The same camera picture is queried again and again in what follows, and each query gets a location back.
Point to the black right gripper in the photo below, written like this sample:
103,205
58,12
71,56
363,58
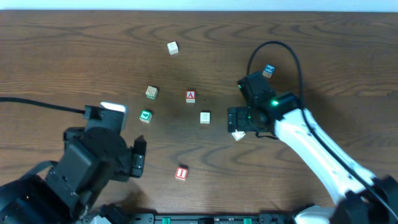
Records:
237,119

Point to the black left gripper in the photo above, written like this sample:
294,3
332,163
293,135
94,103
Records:
137,160

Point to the plain engraved wooden block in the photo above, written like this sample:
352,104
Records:
205,117

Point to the blue number 2 wooden block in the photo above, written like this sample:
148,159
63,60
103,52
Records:
268,71

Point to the red letter A wooden block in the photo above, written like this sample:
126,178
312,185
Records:
190,96

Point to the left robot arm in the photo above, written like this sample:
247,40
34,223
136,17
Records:
64,191

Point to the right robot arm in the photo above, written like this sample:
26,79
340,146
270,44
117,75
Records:
359,196

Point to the tilted wooden block red dot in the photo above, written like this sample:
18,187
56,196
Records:
238,135

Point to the green number 4 wooden block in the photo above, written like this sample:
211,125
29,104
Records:
145,116

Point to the red letter I wooden block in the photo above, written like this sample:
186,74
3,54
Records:
181,173

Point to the green-edged animal picture wooden block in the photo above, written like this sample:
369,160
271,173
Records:
151,92

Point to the plain wooden block far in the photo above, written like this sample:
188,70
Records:
172,48

